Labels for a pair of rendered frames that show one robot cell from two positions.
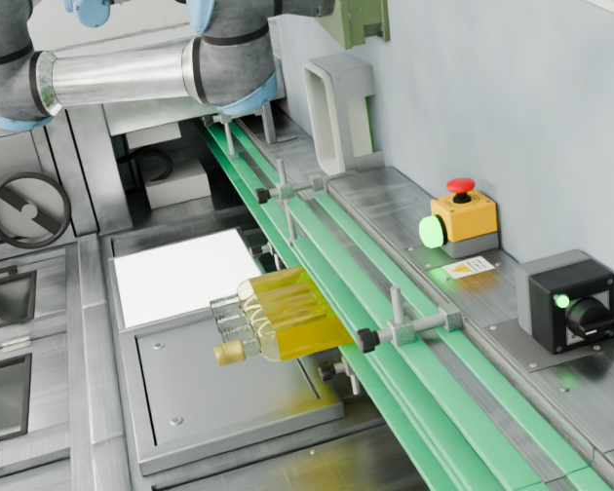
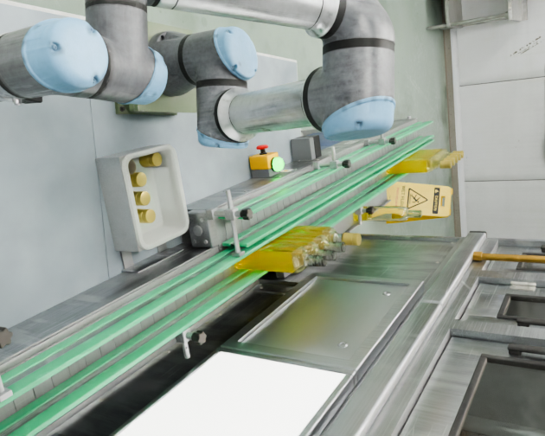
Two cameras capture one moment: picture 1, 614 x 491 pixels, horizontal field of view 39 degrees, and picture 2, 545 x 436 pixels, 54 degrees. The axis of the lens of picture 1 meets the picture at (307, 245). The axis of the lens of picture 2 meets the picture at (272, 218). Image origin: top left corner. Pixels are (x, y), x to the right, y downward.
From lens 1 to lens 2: 2.58 m
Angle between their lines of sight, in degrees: 123
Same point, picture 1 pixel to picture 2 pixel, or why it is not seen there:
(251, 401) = (342, 288)
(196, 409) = (370, 295)
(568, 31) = (278, 69)
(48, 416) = (458, 361)
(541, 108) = not seen: hidden behind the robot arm
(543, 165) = not seen: hidden behind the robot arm
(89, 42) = not seen: outside the picture
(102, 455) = (439, 293)
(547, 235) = (278, 147)
